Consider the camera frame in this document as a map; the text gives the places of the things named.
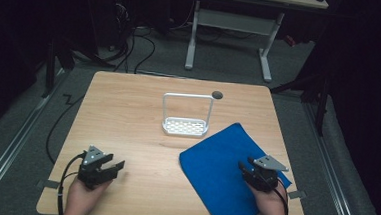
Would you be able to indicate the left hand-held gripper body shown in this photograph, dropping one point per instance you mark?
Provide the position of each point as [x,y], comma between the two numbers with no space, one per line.
[92,168]

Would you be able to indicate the white towel rack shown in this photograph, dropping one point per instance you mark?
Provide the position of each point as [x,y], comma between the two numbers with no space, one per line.
[184,126]

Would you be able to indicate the person's left hand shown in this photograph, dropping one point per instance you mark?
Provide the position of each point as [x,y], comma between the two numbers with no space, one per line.
[83,196]

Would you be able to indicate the computer tower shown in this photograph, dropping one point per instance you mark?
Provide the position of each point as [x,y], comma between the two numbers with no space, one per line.
[112,16]

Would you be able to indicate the person's right hand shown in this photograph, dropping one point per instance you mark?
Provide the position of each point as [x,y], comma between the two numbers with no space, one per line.
[269,204]

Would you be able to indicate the grey tape strip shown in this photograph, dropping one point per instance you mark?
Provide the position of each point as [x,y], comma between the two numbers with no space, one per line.
[49,184]
[297,194]

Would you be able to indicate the white desk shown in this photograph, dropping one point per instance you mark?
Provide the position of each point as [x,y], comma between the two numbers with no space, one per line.
[232,23]

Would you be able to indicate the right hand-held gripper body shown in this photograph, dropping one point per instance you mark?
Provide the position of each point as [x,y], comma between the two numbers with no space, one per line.
[265,174]

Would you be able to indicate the blue towel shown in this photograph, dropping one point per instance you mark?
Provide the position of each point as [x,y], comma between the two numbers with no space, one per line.
[222,176]

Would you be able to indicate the black metal stand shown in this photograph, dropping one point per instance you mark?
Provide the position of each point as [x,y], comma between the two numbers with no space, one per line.
[51,67]
[309,91]

